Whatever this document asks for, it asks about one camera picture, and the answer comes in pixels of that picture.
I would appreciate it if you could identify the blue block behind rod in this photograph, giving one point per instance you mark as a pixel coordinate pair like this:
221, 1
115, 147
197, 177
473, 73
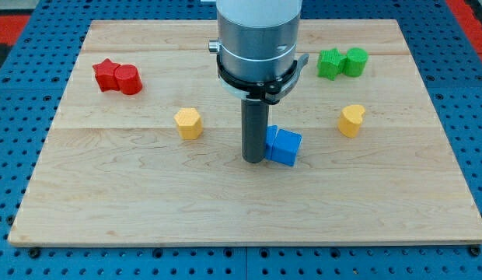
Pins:
271, 134

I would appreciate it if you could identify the green star block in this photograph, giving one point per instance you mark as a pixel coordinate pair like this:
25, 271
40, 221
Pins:
330, 63

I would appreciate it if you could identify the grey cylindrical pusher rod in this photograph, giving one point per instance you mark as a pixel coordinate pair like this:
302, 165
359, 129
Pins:
254, 130

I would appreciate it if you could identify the red cylinder block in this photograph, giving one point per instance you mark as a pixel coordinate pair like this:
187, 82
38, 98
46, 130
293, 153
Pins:
128, 79

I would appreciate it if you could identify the wooden board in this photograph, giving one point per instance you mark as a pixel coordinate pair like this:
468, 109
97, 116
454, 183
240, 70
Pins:
114, 171

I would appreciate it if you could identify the yellow heart block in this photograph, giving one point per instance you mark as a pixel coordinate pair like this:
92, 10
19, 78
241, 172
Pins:
350, 120

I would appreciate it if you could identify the blue cube block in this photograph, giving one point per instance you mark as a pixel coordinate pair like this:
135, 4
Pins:
286, 147

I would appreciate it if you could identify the green cylinder block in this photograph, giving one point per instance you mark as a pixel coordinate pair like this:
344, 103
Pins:
356, 62

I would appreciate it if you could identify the red star block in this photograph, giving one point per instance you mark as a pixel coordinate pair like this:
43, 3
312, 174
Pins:
104, 75

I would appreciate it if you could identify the yellow hexagon block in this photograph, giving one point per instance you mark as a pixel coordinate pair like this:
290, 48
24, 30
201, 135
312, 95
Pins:
188, 123

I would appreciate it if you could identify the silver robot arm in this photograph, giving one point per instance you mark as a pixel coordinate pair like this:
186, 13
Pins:
256, 38

